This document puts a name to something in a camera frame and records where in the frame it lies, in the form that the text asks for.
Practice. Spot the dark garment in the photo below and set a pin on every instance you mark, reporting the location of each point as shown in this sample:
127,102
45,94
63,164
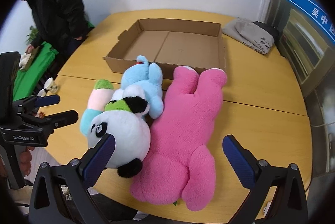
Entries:
267,29

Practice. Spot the grey cloth bag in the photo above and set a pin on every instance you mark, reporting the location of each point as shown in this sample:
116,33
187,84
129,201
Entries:
243,30

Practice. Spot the green plant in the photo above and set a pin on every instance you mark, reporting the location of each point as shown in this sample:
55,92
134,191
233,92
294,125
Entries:
32,35

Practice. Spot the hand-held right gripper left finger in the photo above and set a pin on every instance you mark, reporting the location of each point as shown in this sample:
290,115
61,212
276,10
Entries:
100,158

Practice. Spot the green table cloth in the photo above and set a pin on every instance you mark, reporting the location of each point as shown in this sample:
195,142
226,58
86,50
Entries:
34,69

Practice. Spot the patterned white cup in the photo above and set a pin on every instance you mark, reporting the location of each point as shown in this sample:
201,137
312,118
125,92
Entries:
49,85
42,93

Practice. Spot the person's left hand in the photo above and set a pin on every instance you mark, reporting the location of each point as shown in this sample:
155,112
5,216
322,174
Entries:
25,160

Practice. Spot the panda plush toy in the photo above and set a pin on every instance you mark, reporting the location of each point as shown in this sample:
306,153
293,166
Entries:
123,135

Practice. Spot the wooden desktop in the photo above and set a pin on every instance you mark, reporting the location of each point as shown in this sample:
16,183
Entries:
261,122

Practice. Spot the blue door sign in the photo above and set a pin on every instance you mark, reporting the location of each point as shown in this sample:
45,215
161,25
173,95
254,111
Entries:
308,6

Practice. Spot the small brown box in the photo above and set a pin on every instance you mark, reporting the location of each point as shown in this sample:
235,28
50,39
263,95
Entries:
27,60

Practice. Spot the light blue plush toy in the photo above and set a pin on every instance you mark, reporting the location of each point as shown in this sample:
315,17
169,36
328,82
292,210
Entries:
141,80

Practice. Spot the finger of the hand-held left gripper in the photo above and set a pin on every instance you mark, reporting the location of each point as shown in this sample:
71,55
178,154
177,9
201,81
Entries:
48,100
62,118

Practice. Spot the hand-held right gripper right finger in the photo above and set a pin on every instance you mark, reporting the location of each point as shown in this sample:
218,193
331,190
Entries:
238,161

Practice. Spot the cardboard box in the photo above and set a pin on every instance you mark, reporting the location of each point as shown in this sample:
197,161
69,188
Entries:
183,43

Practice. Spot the metal glass door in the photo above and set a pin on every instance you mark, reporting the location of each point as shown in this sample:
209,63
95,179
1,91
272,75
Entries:
301,61

